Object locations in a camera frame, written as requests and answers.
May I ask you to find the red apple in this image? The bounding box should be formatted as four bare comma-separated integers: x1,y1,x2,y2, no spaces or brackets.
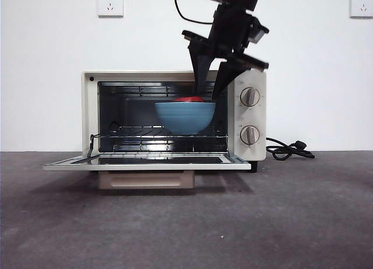
172,96,206,104

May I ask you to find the blue ribbed bowl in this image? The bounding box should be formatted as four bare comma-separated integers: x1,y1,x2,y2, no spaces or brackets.
154,102,217,135

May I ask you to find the oven door with beige handle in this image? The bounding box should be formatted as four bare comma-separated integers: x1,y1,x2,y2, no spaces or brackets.
43,151,252,190

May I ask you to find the beige oven knob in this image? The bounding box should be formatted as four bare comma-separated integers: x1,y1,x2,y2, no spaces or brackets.
240,125,261,146
240,87,262,108

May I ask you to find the white Toshiba toaster oven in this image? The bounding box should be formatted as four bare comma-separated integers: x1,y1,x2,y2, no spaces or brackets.
81,69,268,174

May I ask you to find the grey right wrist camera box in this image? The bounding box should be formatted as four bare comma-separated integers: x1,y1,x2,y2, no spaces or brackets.
247,15,270,44

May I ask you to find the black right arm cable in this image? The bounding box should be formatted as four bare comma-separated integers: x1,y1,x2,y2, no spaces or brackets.
174,0,215,25

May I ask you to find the metal wire oven rack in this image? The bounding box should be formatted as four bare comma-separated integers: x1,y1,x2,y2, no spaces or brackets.
89,125,230,139

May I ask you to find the black oven power cable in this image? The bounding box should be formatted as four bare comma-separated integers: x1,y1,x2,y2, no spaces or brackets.
265,137,315,161

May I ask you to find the white wall socket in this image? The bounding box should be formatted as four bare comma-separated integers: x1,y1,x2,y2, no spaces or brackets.
97,0,124,19
349,0,373,19

